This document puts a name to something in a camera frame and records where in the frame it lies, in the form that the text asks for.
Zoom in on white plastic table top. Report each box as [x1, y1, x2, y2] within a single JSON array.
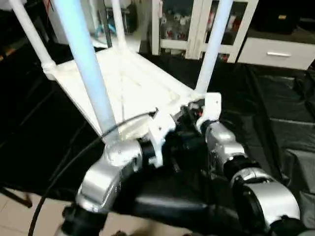
[[42, 47, 198, 144]]

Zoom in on white plastic table leg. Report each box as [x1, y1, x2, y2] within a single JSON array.
[[110, 0, 128, 52], [195, 0, 235, 97], [50, 0, 122, 146], [9, 0, 58, 72]]

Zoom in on white glass door cabinet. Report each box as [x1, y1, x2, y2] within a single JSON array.
[[151, 0, 259, 63]]

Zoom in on white drawer unit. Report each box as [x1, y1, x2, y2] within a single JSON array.
[[238, 36, 315, 70]]

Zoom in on black metal bench leg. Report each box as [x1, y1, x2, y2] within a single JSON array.
[[0, 186, 33, 208]]

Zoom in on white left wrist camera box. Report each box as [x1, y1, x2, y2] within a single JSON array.
[[147, 111, 177, 169]]

